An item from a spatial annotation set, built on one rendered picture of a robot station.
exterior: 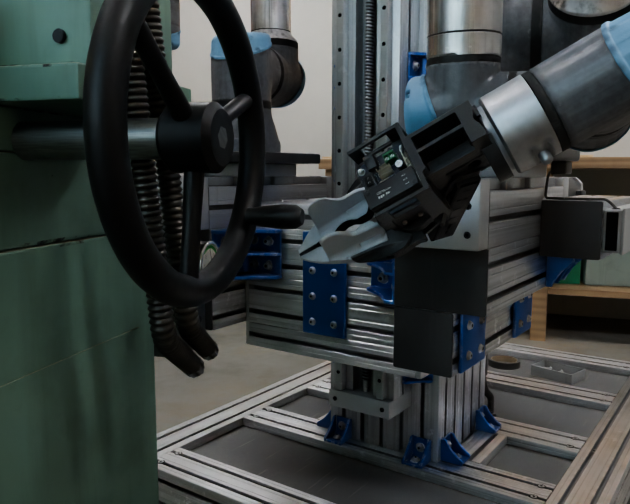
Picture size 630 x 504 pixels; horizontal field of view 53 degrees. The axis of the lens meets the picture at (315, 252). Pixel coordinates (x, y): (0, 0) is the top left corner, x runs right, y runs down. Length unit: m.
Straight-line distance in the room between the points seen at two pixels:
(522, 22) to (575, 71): 0.42
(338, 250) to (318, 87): 3.39
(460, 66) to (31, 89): 0.39
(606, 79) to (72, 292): 0.54
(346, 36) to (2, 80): 0.73
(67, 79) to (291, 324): 0.69
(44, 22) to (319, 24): 3.46
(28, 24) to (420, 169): 0.36
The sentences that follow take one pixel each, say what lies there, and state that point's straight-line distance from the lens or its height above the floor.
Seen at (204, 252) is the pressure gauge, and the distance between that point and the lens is 0.83.
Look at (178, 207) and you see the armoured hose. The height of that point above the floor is 0.75.
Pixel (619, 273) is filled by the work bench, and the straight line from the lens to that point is 3.29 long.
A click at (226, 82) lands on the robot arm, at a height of 0.95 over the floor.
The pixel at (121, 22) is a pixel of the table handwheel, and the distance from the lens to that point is 0.45.
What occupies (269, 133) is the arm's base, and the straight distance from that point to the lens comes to 1.22.
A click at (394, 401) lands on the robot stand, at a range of 1.21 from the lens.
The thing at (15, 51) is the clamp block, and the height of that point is 0.89.
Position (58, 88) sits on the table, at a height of 0.85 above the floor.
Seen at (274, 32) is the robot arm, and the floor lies 1.07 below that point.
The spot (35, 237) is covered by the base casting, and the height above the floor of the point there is 0.72.
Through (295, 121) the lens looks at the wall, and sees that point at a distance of 3.99.
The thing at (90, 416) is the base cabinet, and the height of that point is 0.51.
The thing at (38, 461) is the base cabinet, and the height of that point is 0.50.
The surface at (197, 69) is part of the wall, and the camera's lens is 4.34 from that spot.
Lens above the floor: 0.78
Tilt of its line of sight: 7 degrees down
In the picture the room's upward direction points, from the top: straight up
